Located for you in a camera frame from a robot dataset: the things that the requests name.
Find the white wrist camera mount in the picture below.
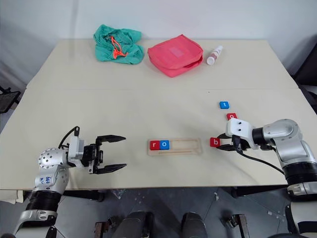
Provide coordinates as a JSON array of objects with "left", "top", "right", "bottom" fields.
[
  {"left": 225, "top": 118, "right": 256, "bottom": 150},
  {"left": 67, "top": 135, "right": 86, "bottom": 169}
]

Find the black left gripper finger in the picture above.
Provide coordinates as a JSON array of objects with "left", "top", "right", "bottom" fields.
[
  {"left": 95, "top": 163, "right": 128, "bottom": 175},
  {"left": 96, "top": 135, "right": 127, "bottom": 146}
]

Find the orange drawstring cord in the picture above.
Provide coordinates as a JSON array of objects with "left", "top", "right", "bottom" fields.
[{"left": 108, "top": 36, "right": 130, "bottom": 60}]

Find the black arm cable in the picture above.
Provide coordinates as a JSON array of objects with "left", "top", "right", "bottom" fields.
[
  {"left": 58, "top": 126, "right": 81, "bottom": 149},
  {"left": 234, "top": 138, "right": 286, "bottom": 175}
]

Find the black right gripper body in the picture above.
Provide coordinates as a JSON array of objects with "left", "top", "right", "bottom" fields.
[{"left": 229, "top": 135, "right": 251, "bottom": 152}]

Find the dark rounded shape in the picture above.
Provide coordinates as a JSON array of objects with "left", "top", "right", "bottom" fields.
[
  {"left": 122, "top": 210, "right": 155, "bottom": 238},
  {"left": 181, "top": 212, "right": 207, "bottom": 238}
]

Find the green drawstring cloth bag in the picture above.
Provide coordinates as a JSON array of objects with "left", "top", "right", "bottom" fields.
[{"left": 93, "top": 23, "right": 145, "bottom": 65}]

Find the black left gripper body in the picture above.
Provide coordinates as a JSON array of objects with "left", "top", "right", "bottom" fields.
[{"left": 83, "top": 142, "right": 105, "bottom": 174}]

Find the black metal stand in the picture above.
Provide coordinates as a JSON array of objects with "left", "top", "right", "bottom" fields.
[{"left": 0, "top": 85, "right": 21, "bottom": 115}]

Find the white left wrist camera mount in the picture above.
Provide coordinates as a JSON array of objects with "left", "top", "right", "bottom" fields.
[{"left": 67, "top": 135, "right": 86, "bottom": 169}]

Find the black table crossbar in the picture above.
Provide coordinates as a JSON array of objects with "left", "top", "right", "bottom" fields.
[
  {"left": 61, "top": 189, "right": 105, "bottom": 203},
  {"left": 230, "top": 186, "right": 288, "bottom": 198}
]

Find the wooden letter tray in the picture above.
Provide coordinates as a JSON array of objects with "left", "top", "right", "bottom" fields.
[{"left": 147, "top": 137, "right": 204, "bottom": 157}]

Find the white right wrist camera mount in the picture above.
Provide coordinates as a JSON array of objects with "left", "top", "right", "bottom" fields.
[{"left": 225, "top": 118, "right": 256, "bottom": 150}]

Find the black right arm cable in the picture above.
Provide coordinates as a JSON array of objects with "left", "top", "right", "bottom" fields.
[{"left": 234, "top": 138, "right": 286, "bottom": 175}]

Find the white pink-labelled bottle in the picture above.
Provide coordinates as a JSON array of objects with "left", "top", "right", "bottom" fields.
[{"left": 206, "top": 45, "right": 224, "bottom": 66}]

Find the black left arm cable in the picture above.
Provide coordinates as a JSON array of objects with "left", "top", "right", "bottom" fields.
[{"left": 58, "top": 126, "right": 81, "bottom": 149}]

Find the rusty table foot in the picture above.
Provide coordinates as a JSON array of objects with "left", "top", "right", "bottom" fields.
[
  {"left": 95, "top": 218, "right": 117, "bottom": 238},
  {"left": 221, "top": 213, "right": 250, "bottom": 238}
]

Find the pink zippered fabric pouch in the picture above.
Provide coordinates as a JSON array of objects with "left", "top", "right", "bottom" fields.
[{"left": 147, "top": 34, "right": 205, "bottom": 78}]

